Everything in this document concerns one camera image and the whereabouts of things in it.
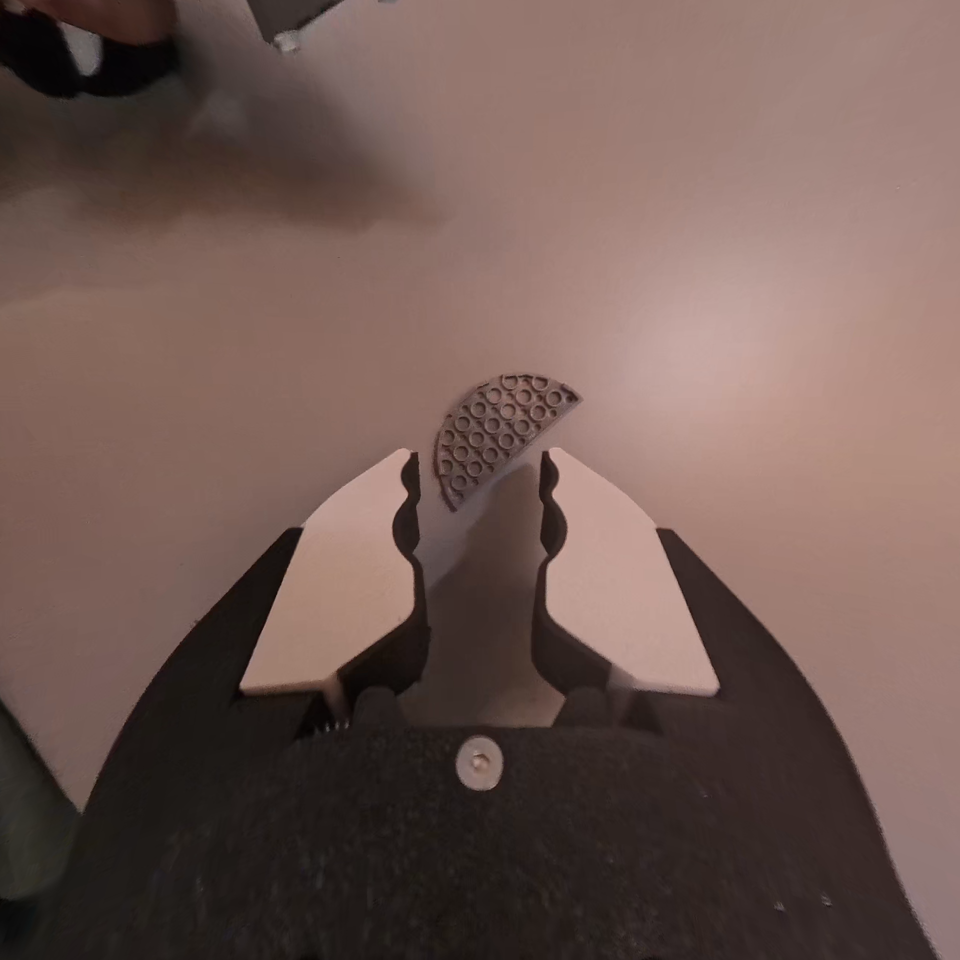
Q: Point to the grey stepped brick wall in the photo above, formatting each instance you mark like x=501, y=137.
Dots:
x=289, y=11

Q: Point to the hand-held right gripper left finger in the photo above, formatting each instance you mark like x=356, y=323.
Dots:
x=337, y=600

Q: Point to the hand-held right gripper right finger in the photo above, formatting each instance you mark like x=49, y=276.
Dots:
x=630, y=600

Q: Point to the dark grey half-round plate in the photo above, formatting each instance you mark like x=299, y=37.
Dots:
x=495, y=435

